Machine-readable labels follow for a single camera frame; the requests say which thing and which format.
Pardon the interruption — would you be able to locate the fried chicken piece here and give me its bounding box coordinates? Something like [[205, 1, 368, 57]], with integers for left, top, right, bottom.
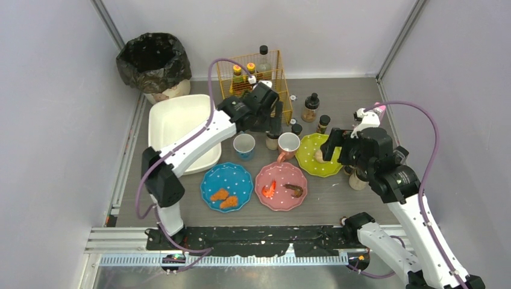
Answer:
[[220, 196, 238, 210], [210, 188, 230, 202]]

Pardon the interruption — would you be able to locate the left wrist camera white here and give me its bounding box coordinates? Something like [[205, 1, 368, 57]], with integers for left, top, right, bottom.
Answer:
[[247, 75, 273, 90]]

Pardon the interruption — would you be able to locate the pink polka dot plate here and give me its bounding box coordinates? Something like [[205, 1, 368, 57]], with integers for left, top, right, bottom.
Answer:
[[254, 161, 308, 211]]

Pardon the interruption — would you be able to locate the small black cap jar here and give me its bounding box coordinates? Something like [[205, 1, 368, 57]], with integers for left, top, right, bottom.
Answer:
[[291, 123, 303, 137]]

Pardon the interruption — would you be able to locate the small dark pepper bottle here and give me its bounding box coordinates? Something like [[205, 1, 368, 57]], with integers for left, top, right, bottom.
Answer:
[[316, 114, 331, 134]]

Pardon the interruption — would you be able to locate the green polka dot plate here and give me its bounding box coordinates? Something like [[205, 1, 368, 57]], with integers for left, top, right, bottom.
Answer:
[[295, 133, 343, 178]]

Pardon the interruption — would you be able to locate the right fried chicken piece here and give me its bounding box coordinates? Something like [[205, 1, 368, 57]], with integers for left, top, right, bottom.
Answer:
[[220, 196, 238, 210]]

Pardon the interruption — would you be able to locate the brown shrimp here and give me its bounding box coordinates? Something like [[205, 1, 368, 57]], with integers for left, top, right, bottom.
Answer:
[[284, 184, 304, 198]]

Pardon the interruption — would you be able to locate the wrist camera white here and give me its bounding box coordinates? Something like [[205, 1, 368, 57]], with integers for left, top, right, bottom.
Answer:
[[247, 75, 273, 90], [350, 108, 380, 138]]

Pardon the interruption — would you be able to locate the blue mug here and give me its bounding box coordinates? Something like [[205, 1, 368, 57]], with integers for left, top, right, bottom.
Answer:
[[233, 133, 256, 161]]

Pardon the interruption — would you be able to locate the black base mount strip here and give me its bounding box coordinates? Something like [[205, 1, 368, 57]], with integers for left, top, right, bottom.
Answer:
[[145, 225, 384, 258]]

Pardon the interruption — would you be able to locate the pink box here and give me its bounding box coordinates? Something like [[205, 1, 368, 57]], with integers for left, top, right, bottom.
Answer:
[[372, 105, 386, 119]]

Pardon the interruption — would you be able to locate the steamed bun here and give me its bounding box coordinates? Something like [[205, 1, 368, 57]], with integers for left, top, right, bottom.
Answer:
[[314, 149, 325, 163]]

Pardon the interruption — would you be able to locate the dark spice bottle right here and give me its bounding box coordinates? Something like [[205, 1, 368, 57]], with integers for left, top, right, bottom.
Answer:
[[343, 166, 354, 176]]

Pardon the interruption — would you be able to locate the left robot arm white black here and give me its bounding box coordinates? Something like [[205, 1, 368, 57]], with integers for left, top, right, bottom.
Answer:
[[139, 80, 279, 246]]

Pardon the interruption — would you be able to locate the tall clear oil bottle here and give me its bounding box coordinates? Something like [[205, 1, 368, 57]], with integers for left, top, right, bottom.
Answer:
[[255, 45, 273, 81]]

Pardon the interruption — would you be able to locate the sauce bottle yellow cap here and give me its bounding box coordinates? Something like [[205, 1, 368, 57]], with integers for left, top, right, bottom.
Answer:
[[230, 64, 245, 96], [246, 63, 257, 85]]

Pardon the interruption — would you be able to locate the yellow wire basket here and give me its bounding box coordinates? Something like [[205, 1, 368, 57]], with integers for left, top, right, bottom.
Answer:
[[214, 49, 293, 125]]

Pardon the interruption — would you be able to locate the trash bin with black bag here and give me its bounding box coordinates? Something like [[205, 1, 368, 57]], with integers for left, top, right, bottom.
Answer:
[[116, 33, 192, 104]]

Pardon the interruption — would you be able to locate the blue polka dot plate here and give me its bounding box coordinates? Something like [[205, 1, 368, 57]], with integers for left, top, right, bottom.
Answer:
[[200, 163, 254, 213]]

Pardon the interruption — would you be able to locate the left fried chicken piece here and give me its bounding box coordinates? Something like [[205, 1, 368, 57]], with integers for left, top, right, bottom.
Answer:
[[210, 188, 230, 202]]

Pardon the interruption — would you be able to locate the brown spice jar black cap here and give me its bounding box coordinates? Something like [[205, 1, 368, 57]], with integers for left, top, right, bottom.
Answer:
[[301, 93, 320, 122]]

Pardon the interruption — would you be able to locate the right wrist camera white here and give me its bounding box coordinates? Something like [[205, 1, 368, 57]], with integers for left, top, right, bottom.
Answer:
[[350, 108, 380, 138]]

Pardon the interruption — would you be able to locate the white shaker bottle right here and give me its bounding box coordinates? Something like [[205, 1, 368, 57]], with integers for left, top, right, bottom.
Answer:
[[348, 170, 368, 191]]

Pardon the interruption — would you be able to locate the white plastic basin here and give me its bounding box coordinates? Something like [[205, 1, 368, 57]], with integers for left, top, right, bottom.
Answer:
[[148, 94, 211, 151]]

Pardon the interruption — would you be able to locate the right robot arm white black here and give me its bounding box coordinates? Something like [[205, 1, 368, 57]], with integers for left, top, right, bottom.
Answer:
[[320, 128, 485, 288]]

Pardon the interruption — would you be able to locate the red shrimp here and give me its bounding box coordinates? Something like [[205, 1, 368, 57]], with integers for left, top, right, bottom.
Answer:
[[261, 180, 277, 199]]

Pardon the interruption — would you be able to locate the pink mug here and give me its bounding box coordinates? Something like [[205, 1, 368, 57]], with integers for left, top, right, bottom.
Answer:
[[277, 132, 301, 163]]

